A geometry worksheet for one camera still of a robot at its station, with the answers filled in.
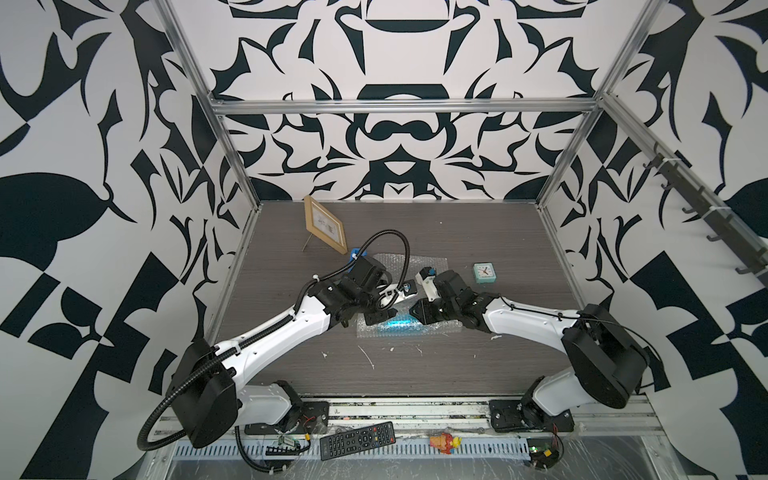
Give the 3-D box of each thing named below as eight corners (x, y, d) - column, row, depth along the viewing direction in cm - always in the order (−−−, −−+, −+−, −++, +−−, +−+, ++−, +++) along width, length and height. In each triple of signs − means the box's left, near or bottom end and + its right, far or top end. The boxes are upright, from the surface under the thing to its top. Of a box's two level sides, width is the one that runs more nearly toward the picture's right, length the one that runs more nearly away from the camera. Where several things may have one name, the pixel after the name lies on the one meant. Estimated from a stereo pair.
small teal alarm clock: (476, 283, 100) (477, 279, 98) (472, 266, 104) (474, 262, 102) (495, 283, 100) (497, 279, 98) (491, 266, 104) (493, 262, 102)
